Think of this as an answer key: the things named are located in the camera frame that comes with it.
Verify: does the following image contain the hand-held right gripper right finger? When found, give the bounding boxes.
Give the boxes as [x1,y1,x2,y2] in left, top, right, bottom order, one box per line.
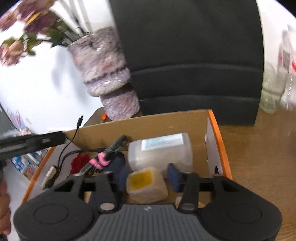
[168,163,241,213]

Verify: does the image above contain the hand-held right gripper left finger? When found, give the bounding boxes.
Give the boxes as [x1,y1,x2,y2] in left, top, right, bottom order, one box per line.
[54,166,129,213]

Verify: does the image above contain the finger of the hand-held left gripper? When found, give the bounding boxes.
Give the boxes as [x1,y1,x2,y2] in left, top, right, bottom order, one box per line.
[0,131,66,161]

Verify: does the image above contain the navy blue pouch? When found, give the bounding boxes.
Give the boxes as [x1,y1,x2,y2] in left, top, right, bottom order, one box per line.
[89,156,126,205]

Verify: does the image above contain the translucent plastic box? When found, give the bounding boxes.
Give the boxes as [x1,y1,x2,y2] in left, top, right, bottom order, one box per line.
[128,133,193,179]

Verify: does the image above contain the braided cable with pink tie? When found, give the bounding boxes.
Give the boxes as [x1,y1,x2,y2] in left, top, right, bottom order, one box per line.
[80,135,129,175]

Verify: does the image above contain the red artificial rose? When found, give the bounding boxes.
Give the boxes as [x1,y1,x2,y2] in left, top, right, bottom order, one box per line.
[70,153,91,175]

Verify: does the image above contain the black usb cable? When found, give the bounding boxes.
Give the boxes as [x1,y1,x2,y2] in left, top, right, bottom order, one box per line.
[41,115,84,191]

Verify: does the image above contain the red cardboard box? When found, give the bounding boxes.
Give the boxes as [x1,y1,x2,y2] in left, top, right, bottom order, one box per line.
[22,109,233,205]

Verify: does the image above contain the person's left hand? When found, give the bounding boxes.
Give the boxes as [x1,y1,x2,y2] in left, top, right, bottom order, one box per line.
[0,179,11,235]

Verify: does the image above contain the purple acrylic decoration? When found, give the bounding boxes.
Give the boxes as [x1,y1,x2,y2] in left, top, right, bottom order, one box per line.
[7,110,31,136]

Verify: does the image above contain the purple textured vase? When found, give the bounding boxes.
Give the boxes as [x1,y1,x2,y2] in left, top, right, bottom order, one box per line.
[67,26,141,121]

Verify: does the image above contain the dried pink flowers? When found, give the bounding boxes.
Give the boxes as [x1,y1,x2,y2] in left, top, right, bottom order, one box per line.
[0,0,93,66]

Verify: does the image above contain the black chair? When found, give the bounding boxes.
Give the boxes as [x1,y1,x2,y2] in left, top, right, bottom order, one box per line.
[109,0,265,127]

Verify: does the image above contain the clear glass cup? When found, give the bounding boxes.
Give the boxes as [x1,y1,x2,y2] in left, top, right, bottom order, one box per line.
[259,62,288,114]

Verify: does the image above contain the clear plastic water bottle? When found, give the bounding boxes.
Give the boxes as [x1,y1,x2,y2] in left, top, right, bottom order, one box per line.
[279,24,294,109]
[288,46,296,112]

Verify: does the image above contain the wire shelf rack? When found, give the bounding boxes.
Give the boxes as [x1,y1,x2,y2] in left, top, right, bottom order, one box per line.
[10,148,50,180]

